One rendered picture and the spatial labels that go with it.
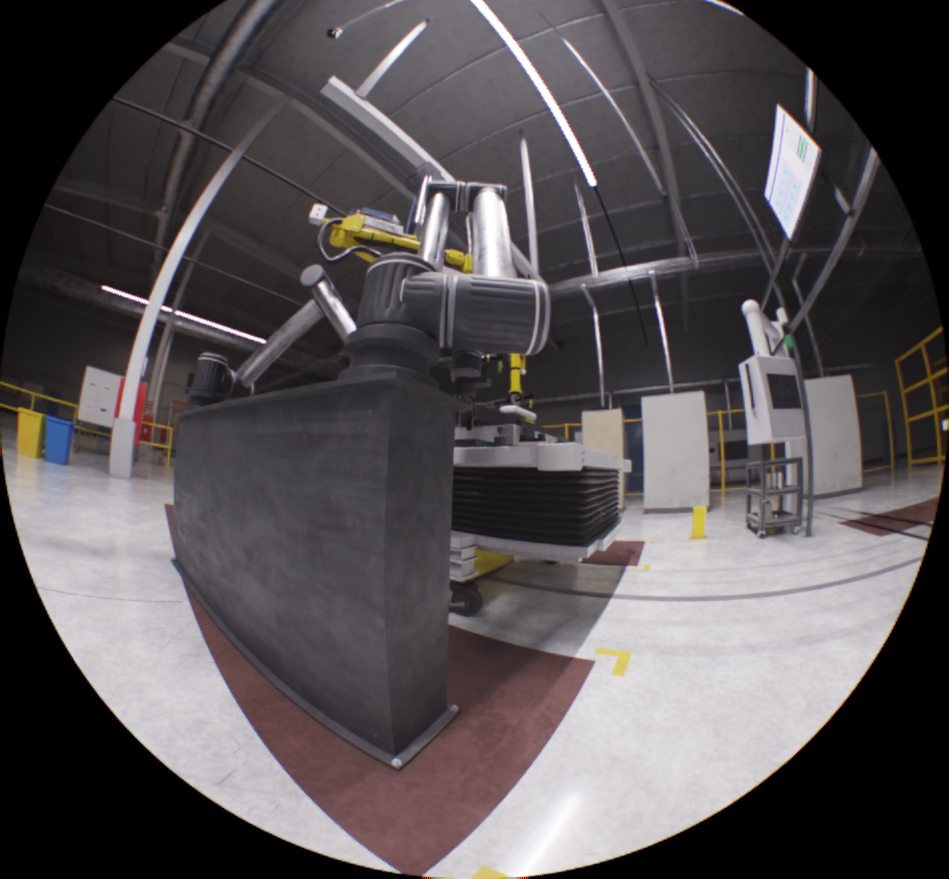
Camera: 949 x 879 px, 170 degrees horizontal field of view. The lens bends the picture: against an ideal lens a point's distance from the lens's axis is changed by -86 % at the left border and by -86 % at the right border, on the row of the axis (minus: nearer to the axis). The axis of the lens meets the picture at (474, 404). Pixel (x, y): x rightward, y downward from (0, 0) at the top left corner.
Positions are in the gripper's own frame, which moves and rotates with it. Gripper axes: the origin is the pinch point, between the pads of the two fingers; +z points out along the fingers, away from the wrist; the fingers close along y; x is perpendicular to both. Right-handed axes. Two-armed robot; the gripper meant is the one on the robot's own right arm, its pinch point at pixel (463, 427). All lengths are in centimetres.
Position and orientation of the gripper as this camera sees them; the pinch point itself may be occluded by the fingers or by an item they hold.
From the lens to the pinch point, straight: 109.7
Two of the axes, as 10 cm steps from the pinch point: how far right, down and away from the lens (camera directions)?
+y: -4.3, -2.1, -8.8
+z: -0.4, 9.8, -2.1
